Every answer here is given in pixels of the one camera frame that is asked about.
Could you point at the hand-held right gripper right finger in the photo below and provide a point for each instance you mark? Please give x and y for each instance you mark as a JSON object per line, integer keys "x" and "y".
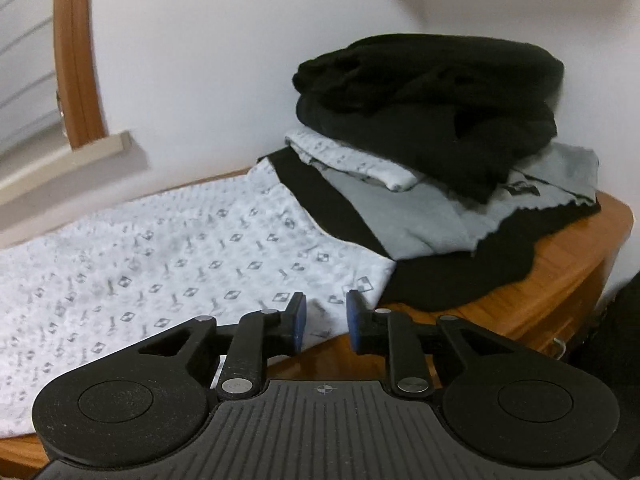
{"x": 352, "y": 322}

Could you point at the wooden window frame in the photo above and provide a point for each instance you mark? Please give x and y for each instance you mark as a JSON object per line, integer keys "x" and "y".
{"x": 80, "y": 60}

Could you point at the beige window sill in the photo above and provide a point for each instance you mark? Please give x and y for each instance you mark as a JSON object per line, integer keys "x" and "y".
{"x": 75, "y": 162}

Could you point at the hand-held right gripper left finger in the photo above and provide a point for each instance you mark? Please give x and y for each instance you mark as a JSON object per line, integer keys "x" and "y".
{"x": 300, "y": 322}

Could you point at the white patterned garment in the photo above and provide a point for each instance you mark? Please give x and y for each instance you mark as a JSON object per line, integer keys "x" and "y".
{"x": 175, "y": 270}
{"x": 360, "y": 162}

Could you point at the grey window blind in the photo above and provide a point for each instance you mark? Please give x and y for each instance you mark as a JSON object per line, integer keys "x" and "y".
{"x": 25, "y": 60}

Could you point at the black thin garment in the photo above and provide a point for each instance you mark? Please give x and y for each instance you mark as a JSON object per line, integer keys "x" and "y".
{"x": 450, "y": 280}

